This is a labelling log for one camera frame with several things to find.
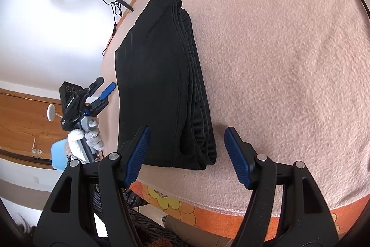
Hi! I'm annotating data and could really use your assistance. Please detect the black pants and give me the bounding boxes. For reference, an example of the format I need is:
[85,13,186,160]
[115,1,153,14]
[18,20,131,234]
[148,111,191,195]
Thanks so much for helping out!
[115,0,217,171]

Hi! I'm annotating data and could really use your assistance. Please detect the white gloved left hand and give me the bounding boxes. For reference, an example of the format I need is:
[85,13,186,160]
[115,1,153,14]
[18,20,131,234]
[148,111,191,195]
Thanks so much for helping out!
[67,117,104,163]

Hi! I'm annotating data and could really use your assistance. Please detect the orange floral bed sheet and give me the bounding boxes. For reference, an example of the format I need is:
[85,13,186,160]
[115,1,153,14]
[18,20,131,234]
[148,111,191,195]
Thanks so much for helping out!
[130,181,369,239]

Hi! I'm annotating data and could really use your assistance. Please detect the black ring light cable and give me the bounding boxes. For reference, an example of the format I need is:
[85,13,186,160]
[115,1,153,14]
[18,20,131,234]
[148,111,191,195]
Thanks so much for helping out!
[75,0,124,56]

